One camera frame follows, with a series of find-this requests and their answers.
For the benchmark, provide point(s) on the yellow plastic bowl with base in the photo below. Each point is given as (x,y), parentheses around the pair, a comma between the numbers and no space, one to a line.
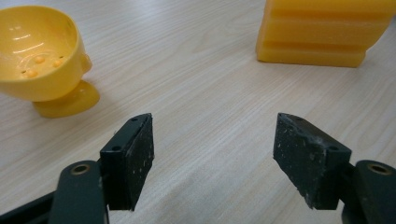
(46,62)

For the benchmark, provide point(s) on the yellow ridged block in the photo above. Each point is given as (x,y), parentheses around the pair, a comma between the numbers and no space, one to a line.
(317,34)

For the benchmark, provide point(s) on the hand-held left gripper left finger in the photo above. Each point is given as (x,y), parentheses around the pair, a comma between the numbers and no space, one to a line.
(130,168)

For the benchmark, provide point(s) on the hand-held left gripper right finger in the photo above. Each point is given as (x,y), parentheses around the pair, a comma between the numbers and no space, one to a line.
(308,161)

